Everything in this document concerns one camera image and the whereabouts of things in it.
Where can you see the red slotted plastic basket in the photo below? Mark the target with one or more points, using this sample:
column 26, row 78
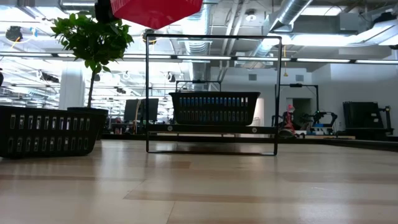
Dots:
column 155, row 12

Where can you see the black slotted plastic basket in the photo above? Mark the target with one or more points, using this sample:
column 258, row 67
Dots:
column 46, row 133
column 214, row 108

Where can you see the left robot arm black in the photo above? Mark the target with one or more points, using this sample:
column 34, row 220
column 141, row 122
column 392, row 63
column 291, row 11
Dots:
column 1, row 79

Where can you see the black metal shelf rack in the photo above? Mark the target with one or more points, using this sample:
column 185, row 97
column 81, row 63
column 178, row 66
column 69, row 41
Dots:
column 202, row 128

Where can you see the green leafy indoor tree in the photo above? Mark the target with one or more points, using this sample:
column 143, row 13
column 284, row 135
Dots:
column 93, row 40

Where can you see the black ceiling device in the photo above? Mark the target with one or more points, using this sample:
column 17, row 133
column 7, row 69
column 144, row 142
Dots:
column 14, row 33
column 150, row 35

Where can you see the white building pillar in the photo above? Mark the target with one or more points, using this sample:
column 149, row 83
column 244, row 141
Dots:
column 71, row 87

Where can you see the black computer monitor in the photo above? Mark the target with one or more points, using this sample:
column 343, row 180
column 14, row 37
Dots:
column 130, row 109

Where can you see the white ceiling dome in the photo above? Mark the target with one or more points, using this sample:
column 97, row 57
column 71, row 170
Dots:
column 250, row 17

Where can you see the red white background object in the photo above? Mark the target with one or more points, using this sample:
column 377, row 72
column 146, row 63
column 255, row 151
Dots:
column 291, row 109

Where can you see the background robot station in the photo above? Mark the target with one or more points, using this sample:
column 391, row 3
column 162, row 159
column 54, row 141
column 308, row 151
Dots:
column 286, row 133

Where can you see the black background equipment rack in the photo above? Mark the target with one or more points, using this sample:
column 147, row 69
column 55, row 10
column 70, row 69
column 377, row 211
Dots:
column 360, row 118

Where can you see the ceiling light rail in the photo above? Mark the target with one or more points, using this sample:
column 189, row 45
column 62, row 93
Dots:
column 155, row 57

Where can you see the black background frame stand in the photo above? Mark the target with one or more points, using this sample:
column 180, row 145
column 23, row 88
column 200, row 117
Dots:
column 295, row 85
column 202, row 81

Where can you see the silver spiral ceiling duct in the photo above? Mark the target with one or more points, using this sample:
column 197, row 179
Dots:
column 292, row 9

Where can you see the black table border rail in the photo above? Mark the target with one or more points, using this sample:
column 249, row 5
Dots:
column 373, row 145

